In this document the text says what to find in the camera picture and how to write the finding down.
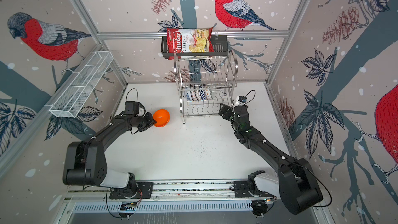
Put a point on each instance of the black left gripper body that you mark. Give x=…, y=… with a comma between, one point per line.
x=144, y=122

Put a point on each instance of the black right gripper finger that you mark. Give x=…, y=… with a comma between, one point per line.
x=226, y=114
x=225, y=108

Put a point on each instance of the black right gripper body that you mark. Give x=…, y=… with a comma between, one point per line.
x=236, y=127

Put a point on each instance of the orange plastic bowl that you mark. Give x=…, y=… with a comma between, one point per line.
x=162, y=118

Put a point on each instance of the green patterned ceramic bowl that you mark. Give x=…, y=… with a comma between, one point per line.
x=208, y=94

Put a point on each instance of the white brown patterned bowl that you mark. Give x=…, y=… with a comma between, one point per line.
x=198, y=95

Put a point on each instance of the stainless steel dish rack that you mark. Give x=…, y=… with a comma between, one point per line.
x=218, y=74

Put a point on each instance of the red patterned ceramic bowl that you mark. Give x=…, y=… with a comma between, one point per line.
x=193, y=95

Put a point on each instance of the blue floral ceramic bowl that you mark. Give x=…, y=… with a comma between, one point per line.
x=187, y=95

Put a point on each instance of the blue geometric upturned bowl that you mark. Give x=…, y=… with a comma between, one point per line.
x=203, y=95

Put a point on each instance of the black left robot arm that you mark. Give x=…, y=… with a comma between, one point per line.
x=85, y=162

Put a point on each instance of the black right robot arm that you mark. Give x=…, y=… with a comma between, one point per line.
x=297, y=185

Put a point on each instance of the red cassava chips bag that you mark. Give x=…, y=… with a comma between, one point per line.
x=188, y=41

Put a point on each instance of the black wall basket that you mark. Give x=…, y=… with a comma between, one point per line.
x=218, y=42

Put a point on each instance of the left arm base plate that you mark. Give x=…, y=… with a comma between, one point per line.
x=142, y=190

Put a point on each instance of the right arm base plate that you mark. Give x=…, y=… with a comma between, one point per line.
x=242, y=189

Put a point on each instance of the aluminium mounting rail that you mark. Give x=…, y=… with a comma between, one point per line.
x=168, y=190

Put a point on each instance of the white wire mesh shelf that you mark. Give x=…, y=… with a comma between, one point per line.
x=73, y=98

